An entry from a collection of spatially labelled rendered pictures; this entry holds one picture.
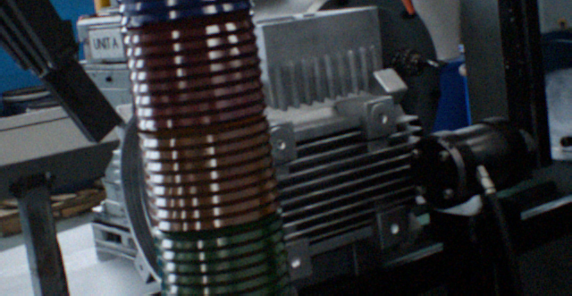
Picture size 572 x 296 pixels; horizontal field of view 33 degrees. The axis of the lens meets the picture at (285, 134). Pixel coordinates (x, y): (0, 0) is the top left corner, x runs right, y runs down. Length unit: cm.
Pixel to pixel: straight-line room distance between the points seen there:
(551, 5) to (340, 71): 36
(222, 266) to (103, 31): 102
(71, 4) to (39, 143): 641
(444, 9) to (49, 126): 232
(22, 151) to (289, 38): 29
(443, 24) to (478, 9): 199
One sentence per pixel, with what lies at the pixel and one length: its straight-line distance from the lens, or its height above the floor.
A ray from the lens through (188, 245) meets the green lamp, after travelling 43.
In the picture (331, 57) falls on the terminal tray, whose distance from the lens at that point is 80.
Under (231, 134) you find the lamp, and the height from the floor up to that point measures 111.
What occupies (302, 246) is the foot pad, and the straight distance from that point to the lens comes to 74.
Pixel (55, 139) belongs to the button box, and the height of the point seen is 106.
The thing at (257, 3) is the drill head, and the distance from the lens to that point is 125.
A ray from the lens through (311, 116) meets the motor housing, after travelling 78.
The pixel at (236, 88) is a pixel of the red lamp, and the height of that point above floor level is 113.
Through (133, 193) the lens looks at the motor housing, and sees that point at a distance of 85.
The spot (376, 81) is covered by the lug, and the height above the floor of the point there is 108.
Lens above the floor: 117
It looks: 9 degrees down
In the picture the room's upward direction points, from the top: 8 degrees counter-clockwise
